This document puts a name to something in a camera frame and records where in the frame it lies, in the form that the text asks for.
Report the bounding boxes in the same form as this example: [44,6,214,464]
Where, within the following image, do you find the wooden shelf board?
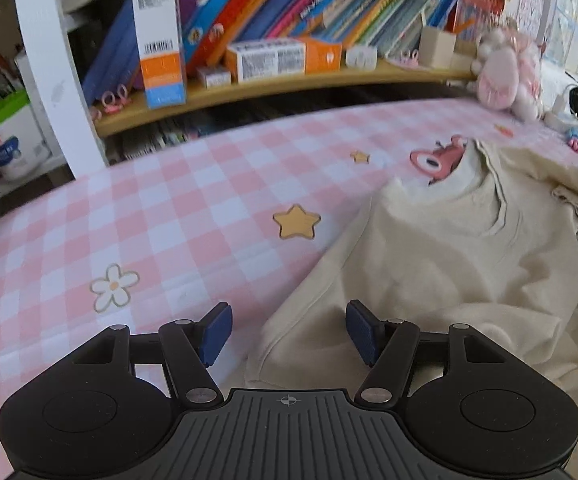
[94,57,477,138]

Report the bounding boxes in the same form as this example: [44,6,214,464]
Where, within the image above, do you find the tall white orange box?
[130,0,189,110]

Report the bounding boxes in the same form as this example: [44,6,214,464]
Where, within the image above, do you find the row of low shelf books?
[104,105,275,162]

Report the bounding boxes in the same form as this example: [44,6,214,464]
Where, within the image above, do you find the beige cube pen holder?
[419,26,457,68]

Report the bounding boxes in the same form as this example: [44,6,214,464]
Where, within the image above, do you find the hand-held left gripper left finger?
[72,301,234,406]

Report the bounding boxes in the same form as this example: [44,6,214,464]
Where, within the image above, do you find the white bucket with green lid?
[0,90,54,183]

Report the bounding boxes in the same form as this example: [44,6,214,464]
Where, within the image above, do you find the small white box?
[196,66,232,88]

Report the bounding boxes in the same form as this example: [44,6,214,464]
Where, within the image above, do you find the white shelf frame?
[12,0,111,181]

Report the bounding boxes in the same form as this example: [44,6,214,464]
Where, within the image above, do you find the cream sweatshirt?
[246,139,578,480]

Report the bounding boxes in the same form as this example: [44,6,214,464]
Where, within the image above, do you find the pink plush toy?
[470,22,543,122]

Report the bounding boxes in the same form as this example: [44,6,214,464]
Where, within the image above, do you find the pink checked bed sheet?
[0,95,578,480]

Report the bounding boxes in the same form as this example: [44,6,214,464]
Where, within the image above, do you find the pink ring toys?
[90,85,133,122]

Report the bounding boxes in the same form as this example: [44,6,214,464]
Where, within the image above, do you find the long white orange box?
[225,37,344,84]

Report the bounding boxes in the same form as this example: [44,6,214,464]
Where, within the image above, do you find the small white plastic case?
[345,45,379,68]

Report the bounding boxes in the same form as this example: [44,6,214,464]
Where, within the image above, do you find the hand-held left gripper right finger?
[345,299,507,405]

